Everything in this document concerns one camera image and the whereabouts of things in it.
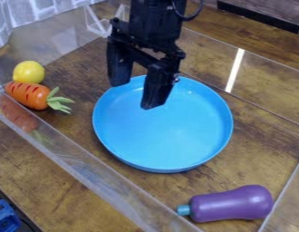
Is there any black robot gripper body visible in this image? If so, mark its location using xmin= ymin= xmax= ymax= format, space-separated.
xmin=107 ymin=0 xmax=187 ymax=72

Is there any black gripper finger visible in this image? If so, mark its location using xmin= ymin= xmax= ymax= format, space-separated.
xmin=141 ymin=63 xmax=178 ymax=110
xmin=106 ymin=39 xmax=133 ymax=87

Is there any orange toy carrot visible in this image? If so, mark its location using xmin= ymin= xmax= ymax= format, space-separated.
xmin=3 ymin=81 xmax=72 ymax=113

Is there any blue round tray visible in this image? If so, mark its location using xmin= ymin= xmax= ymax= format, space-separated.
xmin=91 ymin=76 xmax=233 ymax=173

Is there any yellow toy lemon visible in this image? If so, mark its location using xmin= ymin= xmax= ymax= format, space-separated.
xmin=12 ymin=61 xmax=44 ymax=83

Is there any white mesh curtain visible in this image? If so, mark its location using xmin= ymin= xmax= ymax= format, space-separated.
xmin=0 ymin=0 xmax=104 ymax=48

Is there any purple toy eggplant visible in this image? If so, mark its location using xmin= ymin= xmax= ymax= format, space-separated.
xmin=175 ymin=185 xmax=273 ymax=222

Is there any blue object at corner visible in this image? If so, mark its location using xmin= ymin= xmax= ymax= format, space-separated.
xmin=0 ymin=199 xmax=19 ymax=232

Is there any clear acrylic barrier frame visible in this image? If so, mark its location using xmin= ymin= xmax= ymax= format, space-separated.
xmin=0 ymin=3 xmax=299 ymax=232

